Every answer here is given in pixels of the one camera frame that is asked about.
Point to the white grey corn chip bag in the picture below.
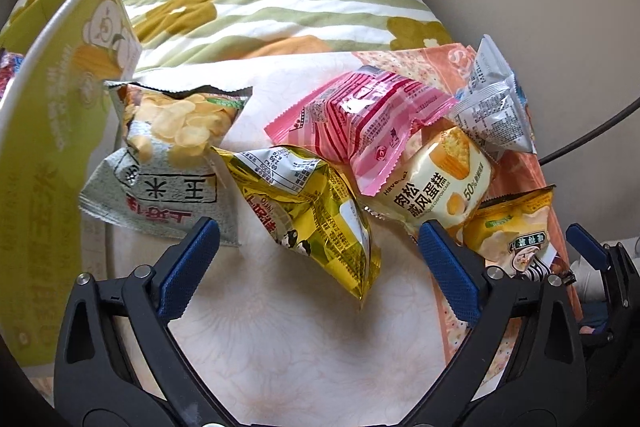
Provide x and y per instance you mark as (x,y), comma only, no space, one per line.
(165,187)

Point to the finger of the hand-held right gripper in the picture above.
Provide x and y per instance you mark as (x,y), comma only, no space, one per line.
(585,247)

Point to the yellow black lettered snack bag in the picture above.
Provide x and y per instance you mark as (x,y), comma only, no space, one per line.
(505,227)

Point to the green cardboard box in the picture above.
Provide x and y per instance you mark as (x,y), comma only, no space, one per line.
(50,132)

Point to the white folding table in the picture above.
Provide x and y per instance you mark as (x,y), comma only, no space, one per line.
(280,357)

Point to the gold snack bag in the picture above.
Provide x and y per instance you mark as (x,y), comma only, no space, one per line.
(300,217)

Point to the pink snack packet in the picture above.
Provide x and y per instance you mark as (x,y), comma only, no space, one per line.
(370,122)

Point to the silver blue snack packet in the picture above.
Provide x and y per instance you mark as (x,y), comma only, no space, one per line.
(490,107)

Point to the large peach biscuit package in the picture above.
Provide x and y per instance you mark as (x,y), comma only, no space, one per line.
(510,172)

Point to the cream cake packet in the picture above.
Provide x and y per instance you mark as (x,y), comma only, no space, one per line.
(440,187)

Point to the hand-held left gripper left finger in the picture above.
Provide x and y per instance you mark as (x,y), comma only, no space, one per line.
(190,262)

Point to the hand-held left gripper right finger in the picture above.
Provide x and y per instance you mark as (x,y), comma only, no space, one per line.
(450,272)

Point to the floral striped quilt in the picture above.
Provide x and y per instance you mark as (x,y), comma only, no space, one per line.
(280,7)

